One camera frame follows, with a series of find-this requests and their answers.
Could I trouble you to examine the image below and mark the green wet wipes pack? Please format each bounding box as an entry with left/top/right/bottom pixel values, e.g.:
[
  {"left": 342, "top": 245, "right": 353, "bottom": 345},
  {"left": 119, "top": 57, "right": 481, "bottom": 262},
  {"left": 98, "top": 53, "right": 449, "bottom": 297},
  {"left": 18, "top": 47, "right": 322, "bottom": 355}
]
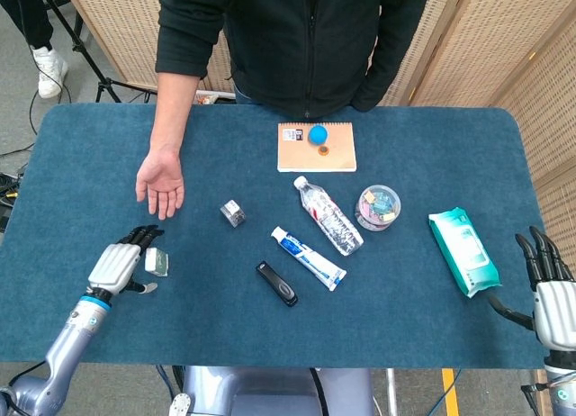
[{"left": 427, "top": 206, "right": 502, "bottom": 299}]

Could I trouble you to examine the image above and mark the person's bare forearm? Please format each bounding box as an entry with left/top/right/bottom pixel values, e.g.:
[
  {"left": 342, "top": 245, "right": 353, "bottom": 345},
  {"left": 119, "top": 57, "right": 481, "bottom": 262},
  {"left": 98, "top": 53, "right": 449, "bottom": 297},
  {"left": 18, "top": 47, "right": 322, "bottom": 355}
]
[{"left": 148, "top": 70, "right": 202, "bottom": 158}]

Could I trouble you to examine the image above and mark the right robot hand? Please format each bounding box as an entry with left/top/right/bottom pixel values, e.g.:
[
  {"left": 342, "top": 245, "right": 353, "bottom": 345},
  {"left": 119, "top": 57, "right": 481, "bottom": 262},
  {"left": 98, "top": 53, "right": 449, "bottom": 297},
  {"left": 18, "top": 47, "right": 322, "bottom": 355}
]
[{"left": 487, "top": 225, "right": 576, "bottom": 350}]

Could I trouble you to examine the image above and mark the brown spiral notebook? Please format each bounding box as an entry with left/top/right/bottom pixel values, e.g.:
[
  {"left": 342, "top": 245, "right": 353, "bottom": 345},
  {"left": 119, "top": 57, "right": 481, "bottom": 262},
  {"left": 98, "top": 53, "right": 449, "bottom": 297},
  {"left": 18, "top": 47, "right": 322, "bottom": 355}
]
[{"left": 276, "top": 122, "right": 358, "bottom": 174}]

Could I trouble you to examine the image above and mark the blue table mat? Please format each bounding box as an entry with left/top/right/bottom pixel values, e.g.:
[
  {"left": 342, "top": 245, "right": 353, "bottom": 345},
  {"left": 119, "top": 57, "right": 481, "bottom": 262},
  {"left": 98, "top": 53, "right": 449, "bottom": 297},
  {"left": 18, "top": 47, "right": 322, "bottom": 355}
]
[{"left": 0, "top": 103, "right": 551, "bottom": 370}]

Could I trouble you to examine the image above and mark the white sneaker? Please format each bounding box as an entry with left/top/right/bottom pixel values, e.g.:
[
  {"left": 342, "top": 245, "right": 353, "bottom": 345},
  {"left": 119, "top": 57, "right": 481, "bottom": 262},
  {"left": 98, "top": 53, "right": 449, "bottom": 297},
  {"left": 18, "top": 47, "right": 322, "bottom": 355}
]
[{"left": 31, "top": 45, "right": 69, "bottom": 100}]

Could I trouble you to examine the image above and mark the small green tissue pack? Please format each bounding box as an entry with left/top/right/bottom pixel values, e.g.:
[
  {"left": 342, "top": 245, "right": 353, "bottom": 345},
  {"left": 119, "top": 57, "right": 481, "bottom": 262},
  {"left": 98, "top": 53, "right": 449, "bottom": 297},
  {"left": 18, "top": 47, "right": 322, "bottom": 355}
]
[{"left": 144, "top": 247, "right": 170, "bottom": 278}]

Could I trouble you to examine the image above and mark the black tripod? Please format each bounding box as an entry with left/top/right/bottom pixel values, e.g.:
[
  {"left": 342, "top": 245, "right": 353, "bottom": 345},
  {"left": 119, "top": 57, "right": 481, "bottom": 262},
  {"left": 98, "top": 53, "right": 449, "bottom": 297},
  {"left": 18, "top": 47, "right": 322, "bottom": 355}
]
[{"left": 36, "top": 0, "right": 158, "bottom": 104}]

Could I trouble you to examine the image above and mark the white blue toothpaste tube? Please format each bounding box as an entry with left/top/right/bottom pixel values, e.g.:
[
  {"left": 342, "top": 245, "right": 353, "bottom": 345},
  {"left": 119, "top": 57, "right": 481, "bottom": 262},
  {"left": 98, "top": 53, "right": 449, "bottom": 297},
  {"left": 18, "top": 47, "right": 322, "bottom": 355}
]
[{"left": 270, "top": 225, "right": 348, "bottom": 293}]

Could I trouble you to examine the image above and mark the silver robot torso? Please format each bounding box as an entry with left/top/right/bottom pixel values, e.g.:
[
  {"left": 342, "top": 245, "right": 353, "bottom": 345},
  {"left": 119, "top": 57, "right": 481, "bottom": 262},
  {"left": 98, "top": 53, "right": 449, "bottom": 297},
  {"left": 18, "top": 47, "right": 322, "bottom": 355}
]
[{"left": 168, "top": 366, "right": 377, "bottom": 416}]

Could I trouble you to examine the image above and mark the clear plastic water bottle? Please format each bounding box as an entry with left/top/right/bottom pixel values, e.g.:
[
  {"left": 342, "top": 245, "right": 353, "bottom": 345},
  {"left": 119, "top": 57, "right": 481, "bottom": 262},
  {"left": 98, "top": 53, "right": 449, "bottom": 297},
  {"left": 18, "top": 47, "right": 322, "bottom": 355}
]
[{"left": 292, "top": 176, "right": 365, "bottom": 258}]

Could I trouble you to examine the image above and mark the person's bare hand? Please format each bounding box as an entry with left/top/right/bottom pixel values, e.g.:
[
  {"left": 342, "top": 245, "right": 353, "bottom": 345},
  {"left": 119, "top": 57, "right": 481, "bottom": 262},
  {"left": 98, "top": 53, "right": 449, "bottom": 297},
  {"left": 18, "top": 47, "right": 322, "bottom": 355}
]
[{"left": 135, "top": 148, "right": 186, "bottom": 222}]

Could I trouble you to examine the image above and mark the blue ball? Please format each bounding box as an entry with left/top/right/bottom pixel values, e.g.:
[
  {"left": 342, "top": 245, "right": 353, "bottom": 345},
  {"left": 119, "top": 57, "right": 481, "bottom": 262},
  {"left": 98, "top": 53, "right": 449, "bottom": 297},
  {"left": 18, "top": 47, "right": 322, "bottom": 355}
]
[{"left": 307, "top": 124, "right": 329, "bottom": 146}]

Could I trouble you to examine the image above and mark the black trouser leg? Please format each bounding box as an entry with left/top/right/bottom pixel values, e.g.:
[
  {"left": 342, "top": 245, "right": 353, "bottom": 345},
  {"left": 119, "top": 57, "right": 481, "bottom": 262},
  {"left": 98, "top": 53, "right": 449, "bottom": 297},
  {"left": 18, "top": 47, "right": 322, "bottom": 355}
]
[{"left": 0, "top": 0, "right": 55, "bottom": 51}]

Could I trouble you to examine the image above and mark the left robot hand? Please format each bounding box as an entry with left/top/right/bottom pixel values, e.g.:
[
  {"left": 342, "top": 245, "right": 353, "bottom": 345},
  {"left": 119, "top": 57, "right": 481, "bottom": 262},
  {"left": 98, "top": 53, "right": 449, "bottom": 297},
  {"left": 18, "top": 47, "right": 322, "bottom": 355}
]
[{"left": 86, "top": 224, "right": 166, "bottom": 298}]

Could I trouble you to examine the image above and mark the round tub of colourful clips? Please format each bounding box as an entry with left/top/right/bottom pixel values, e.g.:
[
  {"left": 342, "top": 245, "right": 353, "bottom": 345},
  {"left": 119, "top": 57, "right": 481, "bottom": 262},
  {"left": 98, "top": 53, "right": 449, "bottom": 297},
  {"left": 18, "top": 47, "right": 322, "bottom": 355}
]
[{"left": 354, "top": 184, "right": 402, "bottom": 232}]

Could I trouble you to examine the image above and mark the black oblong device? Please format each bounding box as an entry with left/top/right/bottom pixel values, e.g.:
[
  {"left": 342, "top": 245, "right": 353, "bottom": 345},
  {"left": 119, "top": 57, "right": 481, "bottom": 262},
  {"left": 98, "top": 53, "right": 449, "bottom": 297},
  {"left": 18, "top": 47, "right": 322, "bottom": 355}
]
[{"left": 255, "top": 261, "right": 300, "bottom": 308}]

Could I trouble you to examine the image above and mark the person in black jacket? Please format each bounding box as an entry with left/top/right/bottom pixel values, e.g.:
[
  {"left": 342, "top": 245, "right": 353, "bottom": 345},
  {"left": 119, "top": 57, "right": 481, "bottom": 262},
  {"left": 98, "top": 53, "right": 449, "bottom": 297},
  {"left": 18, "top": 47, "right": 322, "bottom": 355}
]
[{"left": 155, "top": 0, "right": 434, "bottom": 119}]

